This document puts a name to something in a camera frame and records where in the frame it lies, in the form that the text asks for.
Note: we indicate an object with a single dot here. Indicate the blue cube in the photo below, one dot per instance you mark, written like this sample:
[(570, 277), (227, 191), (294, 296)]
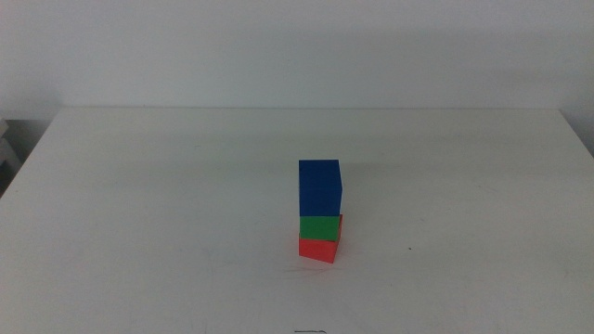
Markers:
[(320, 188)]

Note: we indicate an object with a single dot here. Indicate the red cube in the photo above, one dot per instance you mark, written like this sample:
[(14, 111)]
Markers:
[(318, 250)]

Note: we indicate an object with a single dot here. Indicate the green cube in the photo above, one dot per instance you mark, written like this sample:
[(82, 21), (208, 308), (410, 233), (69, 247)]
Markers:
[(319, 228)]

